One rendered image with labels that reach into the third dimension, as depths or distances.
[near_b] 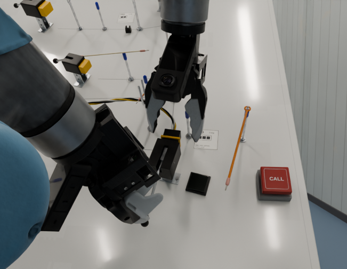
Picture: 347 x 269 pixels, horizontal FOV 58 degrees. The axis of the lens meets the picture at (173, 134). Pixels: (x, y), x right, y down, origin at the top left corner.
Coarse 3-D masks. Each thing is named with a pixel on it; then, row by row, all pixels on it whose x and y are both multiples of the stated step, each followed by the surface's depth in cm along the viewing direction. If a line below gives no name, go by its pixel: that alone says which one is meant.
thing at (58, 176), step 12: (60, 168) 38; (72, 168) 36; (84, 168) 36; (60, 180) 37; (72, 180) 36; (84, 180) 37; (60, 192) 37; (72, 192) 38; (60, 204) 38; (72, 204) 39; (48, 216) 38; (60, 216) 39; (48, 228) 39; (60, 228) 40
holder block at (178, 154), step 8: (160, 144) 55; (168, 144) 55; (176, 144) 55; (152, 152) 54; (160, 152) 54; (168, 152) 54; (176, 152) 54; (152, 160) 53; (168, 160) 53; (176, 160) 56; (160, 168) 53; (168, 168) 52; (160, 176) 55; (168, 176) 54
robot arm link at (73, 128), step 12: (72, 108) 32; (84, 108) 33; (60, 120) 31; (72, 120) 32; (84, 120) 33; (48, 132) 31; (60, 132) 31; (72, 132) 32; (84, 132) 33; (36, 144) 32; (48, 144) 32; (60, 144) 32; (72, 144) 32; (48, 156) 34
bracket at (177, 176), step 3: (174, 174) 61; (177, 174) 61; (180, 174) 61; (174, 177) 61; (177, 177) 61; (180, 177) 61; (162, 180) 61; (165, 180) 61; (168, 180) 60; (171, 180) 60; (174, 180) 61; (177, 180) 60; (174, 183) 60; (177, 183) 60
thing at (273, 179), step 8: (264, 168) 57; (272, 168) 57; (280, 168) 56; (288, 168) 57; (264, 176) 56; (272, 176) 56; (280, 176) 56; (288, 176) 55; (264, 184) 55; (272, 184) 55; (280, 184) 55; (288, 184) 55; (264, 192) 55; (272, 192) 54; (280, 192) 54; (288, 192) 54
